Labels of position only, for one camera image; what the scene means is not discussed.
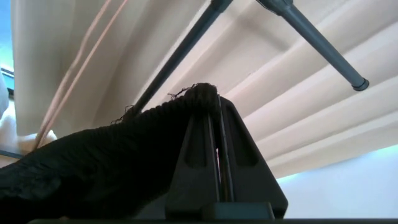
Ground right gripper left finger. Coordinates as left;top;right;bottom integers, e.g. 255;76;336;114
164;113;222;218

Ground beige curtain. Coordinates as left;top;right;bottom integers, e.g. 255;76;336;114
11;0;398;180

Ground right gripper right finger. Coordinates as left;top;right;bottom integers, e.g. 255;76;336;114
218;96;289;218

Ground black clothes rack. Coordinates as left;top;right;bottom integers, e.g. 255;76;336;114
0;0;370;159

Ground pink clothes hanger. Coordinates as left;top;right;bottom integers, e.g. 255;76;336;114
32;0;129;150

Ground window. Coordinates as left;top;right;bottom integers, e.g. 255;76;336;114
0;0;15;97

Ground black drawstring shorts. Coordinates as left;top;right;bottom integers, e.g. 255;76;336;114
0;82;220;223

